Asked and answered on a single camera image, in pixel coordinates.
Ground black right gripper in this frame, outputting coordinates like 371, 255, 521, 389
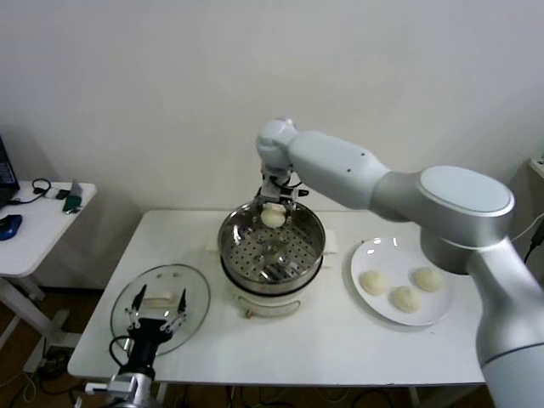
256, 167, 298, 216

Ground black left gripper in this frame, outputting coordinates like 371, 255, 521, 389
121, 284, 189, 376

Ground white steamed baozi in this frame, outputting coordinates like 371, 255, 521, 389
260, 202, 286, 230
390, 286, 422, 315
414, 266, 444, 293
360, 270, 388, 297

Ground round glass lid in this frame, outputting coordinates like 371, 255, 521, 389
110, 263, 213, 357

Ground steel steamer basket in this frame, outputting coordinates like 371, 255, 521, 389
206, 197, 340, 295

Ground white electric cooker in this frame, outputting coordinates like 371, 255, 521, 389
220, 252, 336, 320

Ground floor power strip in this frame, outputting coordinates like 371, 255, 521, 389
40, 346, 71, 375

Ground white round plate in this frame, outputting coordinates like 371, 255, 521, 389
349, 236, 454, 327

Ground green and grey gadget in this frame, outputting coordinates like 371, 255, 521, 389
63, 180, 85, 216

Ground white side table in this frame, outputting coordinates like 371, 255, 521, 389
0, 181, 98, 375

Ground blue computer mouse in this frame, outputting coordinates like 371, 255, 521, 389
0, 215, 24, 242

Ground black laptop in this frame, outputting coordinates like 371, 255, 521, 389
0, 136, 21, 212

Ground white cabinet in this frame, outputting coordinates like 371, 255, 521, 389
528, 156, 544, 218

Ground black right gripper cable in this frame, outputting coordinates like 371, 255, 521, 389
275, 177, 308, 199

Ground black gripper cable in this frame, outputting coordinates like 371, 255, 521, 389
275, 177, 308, 199
109, 335, 133, 366

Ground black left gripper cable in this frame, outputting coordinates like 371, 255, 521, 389
109, 335, 133, 366

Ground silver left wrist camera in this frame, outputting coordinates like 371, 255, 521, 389
108, 373, 156, 400

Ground black earphone cable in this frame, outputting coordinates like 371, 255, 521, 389
11, 178, 53, 208

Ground white hanging cable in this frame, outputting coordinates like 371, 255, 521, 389
512, 214, 544, 243

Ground black cable with plug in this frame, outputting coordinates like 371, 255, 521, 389
524, 224, 544, 265

